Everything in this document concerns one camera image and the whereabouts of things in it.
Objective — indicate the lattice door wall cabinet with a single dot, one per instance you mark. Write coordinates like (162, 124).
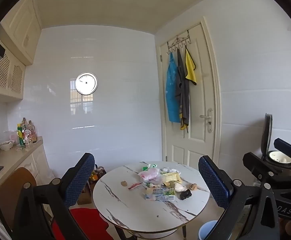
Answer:
(12, 73)

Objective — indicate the red white snack wrapper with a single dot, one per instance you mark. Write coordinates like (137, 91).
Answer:
(135, 186)

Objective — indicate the round white marble table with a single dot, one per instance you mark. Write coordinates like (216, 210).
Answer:
(129, 204)

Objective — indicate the brown tissue ball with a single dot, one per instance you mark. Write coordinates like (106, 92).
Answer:
(193, 187)

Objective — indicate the blue apron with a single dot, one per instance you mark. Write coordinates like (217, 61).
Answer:
(170, 91)

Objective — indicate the black trash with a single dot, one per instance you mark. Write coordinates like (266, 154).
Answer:
(185, 194)

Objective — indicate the brown paper ball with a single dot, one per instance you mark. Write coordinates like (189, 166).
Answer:
(124, 183)

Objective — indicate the red label sauce bottle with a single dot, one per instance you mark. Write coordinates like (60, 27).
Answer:
(32, 130)

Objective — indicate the black rice cooker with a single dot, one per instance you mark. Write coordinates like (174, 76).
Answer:
(277, 160)

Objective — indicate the light blue trash bin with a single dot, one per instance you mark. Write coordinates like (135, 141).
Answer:
(205, 229)

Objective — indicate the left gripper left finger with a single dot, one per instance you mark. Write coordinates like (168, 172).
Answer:
(70, 186)

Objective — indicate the blue green milk carton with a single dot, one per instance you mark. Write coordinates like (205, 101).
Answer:
(160, 194)

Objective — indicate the yellow paper pouch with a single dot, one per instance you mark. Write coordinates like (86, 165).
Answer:
(171, 177)

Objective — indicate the cardboard box on floor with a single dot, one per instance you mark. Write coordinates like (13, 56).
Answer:
(86, 195)

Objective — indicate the grey black apron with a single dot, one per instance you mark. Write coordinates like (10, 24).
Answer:
(182, 93)

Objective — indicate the metal over-door hook rack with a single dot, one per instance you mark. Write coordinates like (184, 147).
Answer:
(179, 41)

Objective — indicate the cream upper wall cabinet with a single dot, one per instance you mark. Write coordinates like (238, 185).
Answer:
(23, 30)

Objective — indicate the green yellow bottle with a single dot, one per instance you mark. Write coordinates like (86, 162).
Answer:
(20, 134)

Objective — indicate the yellow cloth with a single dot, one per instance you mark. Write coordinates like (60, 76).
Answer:
(190, 67)

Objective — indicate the white panel door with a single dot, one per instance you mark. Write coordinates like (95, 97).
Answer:
(204, 129)

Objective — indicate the pink plastic bag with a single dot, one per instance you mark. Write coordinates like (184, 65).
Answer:
(149, 174)

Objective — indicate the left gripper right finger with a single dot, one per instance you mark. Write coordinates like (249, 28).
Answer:
(220, 185)

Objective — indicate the white ceramic bowl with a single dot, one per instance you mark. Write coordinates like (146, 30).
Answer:
(7, 145)

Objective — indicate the brown wooden chair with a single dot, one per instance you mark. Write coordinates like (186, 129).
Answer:
(10, 191)

